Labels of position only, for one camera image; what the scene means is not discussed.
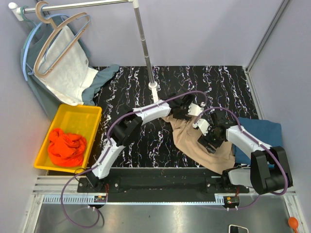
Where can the orange ball tool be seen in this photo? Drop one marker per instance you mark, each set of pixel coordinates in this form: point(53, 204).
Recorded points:
point(293, 224)

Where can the smartphone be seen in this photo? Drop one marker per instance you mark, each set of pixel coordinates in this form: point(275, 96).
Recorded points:
point(237, 229)

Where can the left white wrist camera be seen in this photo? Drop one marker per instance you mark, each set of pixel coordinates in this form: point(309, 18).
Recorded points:
point(194, 110)

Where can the folded blue t shirt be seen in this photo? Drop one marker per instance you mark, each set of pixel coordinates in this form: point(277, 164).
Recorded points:
point(264, 130)

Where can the orange t shirt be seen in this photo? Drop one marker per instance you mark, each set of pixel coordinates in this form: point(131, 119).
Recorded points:
point(66, 149)

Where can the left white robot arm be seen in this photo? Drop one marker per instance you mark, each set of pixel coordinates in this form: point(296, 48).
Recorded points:
point(126, 128)

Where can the metal clothes rack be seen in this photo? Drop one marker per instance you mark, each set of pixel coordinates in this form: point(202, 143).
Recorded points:
point(152, 83)

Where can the white towel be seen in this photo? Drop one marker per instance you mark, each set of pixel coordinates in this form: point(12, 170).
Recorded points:
point(72, 75)

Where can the beige t shirt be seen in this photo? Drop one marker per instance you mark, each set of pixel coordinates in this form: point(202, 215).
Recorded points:
point(185, 138)

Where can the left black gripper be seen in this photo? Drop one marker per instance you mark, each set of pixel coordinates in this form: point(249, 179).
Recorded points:
point(183, 115)

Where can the yellow plastic bin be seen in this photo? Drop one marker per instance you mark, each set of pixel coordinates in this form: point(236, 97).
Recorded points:
point(81, 119)

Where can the aluminium frame post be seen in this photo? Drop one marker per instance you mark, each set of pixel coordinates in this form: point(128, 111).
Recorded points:
point(272, 26)

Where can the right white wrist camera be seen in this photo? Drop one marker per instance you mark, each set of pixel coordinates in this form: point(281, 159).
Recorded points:
point(202, 125)

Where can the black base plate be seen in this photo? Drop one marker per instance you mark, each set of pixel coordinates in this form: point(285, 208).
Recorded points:
point(161, 186)

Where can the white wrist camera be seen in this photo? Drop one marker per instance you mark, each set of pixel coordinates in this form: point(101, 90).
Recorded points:
point(194, 110)
point(202, 125)

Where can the beige clothes hanger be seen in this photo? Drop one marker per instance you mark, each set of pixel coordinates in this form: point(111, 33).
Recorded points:
point(56, 31)

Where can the green clothes hanger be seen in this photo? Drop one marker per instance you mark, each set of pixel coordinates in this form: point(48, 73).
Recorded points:
point(32, 34)

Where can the teal hanging garment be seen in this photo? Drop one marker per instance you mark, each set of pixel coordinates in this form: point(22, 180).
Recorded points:
point(48, 101)

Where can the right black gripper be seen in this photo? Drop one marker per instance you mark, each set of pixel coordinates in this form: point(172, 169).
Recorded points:
point(204, 140)

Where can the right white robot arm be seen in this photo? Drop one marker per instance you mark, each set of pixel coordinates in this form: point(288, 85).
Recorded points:
point(269, 170)

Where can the blue clothes hanger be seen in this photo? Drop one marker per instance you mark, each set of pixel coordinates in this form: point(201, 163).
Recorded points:
point(27, 70)

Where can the aluminium front rail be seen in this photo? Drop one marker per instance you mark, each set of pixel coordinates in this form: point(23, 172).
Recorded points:
point(56, 190)

